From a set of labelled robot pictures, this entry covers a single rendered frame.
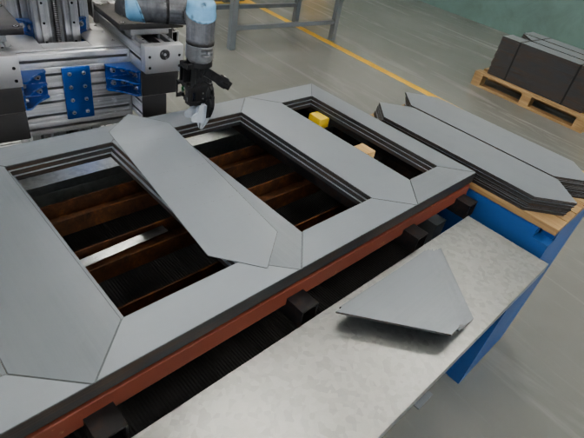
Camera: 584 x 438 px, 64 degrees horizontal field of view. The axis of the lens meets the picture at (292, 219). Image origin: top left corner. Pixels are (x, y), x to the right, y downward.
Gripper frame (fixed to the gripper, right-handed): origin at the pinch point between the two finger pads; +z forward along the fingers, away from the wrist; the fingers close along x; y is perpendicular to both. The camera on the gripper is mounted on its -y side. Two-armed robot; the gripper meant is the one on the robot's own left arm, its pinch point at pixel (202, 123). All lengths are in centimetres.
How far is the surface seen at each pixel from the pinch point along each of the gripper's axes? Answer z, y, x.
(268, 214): 0.8, 11.4, 44.0
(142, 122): 0.7, 14.6, -9.7
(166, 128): 0.7, 10.2, -3.5
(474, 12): 75, -708, -258
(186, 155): 0.8, 13.5, 12.0
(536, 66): 48, -414, -41
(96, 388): 2, 62, 62
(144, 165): 0.7, 25.7, 11.5
